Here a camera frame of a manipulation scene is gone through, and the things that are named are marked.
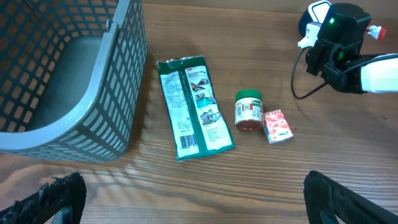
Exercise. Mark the green lid spice jar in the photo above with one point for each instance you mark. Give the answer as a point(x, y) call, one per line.
point(249, 110)

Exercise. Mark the red juice carton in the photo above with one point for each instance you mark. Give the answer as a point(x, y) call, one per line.
point(276, 127)

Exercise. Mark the white barcode scanner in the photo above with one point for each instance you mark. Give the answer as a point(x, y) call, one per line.
point(315, 12)

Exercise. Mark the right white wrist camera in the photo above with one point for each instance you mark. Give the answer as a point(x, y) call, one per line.
point(311, 35)

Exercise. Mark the red slim stick packet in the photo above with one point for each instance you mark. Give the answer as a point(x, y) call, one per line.
point(377, 32)

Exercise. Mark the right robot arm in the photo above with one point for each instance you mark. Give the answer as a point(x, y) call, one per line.
point(336, 54)

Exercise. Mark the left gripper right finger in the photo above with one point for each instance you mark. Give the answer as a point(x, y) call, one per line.
point(327, 202)

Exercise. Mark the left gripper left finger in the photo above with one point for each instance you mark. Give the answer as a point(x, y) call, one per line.
point(63, 200)

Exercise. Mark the grey plastic mesh basket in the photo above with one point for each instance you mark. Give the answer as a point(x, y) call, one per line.
point(71, 71)

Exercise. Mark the dark green box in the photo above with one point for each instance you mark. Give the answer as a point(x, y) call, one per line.
point(198, 127)

